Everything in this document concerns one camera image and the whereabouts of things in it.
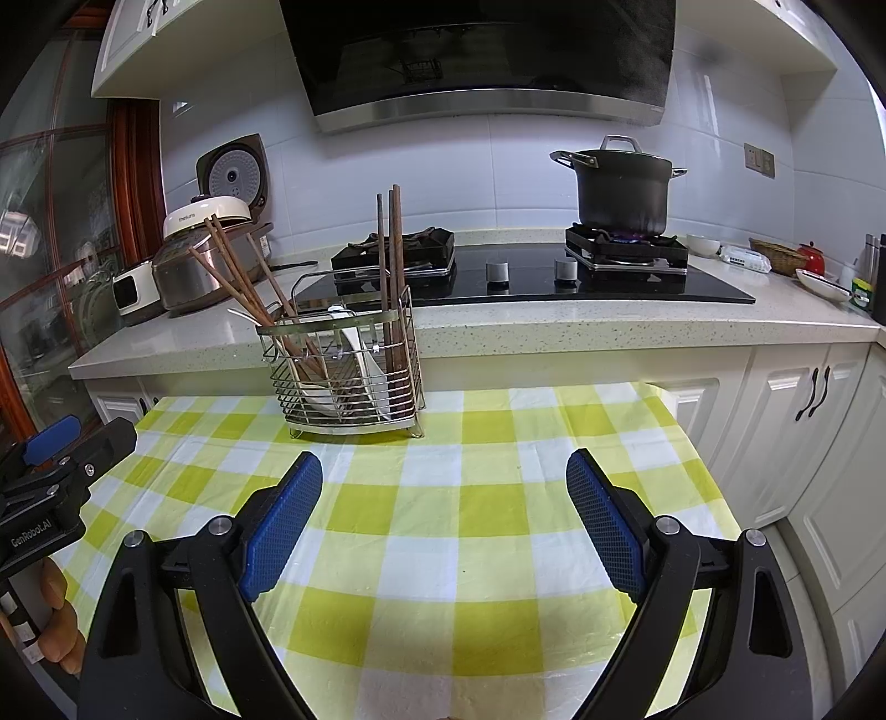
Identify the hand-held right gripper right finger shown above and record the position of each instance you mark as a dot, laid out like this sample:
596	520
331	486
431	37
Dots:
609	526

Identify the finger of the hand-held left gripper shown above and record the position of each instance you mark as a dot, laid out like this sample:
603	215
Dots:
52	435
104	446

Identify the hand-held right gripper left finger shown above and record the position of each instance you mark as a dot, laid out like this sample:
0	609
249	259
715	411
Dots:
284	526

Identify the bunch of wooden chopsticks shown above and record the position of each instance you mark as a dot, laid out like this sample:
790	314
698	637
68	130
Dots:
396	277

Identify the person's left hand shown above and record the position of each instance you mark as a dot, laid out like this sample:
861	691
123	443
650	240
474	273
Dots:
59	633

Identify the yellow checked tablecloth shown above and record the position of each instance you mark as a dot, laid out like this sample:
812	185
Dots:
429	498

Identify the small white kitchen appliance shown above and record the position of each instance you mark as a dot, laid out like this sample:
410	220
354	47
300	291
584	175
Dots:
142	287

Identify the speckled stone countertop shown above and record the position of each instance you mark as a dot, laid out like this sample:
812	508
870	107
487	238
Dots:
554	325

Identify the black glass cooktop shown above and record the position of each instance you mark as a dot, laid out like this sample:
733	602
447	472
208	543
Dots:
526	291

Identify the white domed cooker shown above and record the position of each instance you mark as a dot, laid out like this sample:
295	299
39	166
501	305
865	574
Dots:
201	214

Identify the grey stove knob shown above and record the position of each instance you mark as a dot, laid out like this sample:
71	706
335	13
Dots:
567	271
498	273

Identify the black burner grate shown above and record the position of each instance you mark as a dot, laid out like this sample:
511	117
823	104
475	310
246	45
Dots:
429	249
623	253

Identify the red wooden glass door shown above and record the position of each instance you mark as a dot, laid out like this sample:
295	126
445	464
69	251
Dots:
138	173

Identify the small white bowl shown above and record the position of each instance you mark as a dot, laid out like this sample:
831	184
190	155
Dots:
704	246

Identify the white wipes packet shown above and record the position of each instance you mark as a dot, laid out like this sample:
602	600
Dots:
745	258

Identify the wicker basket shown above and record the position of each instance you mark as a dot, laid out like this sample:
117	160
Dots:
779	257

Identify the white plate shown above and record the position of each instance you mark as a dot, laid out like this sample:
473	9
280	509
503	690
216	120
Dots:
824	285

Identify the black stock pot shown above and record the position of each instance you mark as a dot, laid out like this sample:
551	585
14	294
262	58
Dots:
623	194

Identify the small red pot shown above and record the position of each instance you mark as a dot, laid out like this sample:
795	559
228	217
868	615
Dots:
811	259

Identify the green jar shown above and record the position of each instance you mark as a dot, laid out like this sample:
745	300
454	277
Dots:
862	294

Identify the dark thermos bottle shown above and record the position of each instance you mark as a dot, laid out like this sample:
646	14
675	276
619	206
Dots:
875	270

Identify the white upper cabinet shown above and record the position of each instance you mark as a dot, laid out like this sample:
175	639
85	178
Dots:
131	41
796	28

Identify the black range hood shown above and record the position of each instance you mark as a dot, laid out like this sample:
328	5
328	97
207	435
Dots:
484	48

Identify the wall socket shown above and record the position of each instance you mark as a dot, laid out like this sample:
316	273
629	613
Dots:
759	160

